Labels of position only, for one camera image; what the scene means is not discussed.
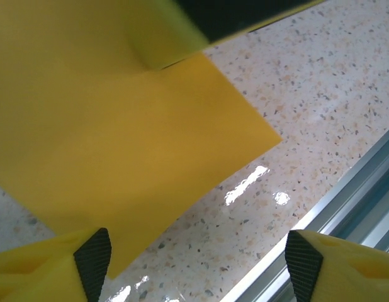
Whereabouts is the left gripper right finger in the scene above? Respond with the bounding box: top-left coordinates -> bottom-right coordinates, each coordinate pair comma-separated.
284,228 -> 389,302

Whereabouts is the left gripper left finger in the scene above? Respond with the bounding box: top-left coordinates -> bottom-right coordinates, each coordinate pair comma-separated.
0,226 -> 113,302

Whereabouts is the orange cloth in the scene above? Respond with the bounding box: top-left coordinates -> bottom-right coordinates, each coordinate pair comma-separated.
0,0 -> 284,281

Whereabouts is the aluminium mounting beam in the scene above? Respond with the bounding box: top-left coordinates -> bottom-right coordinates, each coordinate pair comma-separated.
225,124 -> 389,302

